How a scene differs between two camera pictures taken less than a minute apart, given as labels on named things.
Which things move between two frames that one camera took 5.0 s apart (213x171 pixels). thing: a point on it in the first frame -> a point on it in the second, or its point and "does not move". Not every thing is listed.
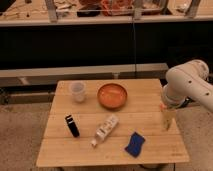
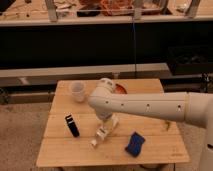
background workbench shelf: (59, 13) does not move
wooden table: (108, 123) does not move
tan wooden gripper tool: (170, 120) -> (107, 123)
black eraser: (72, 126) does not move
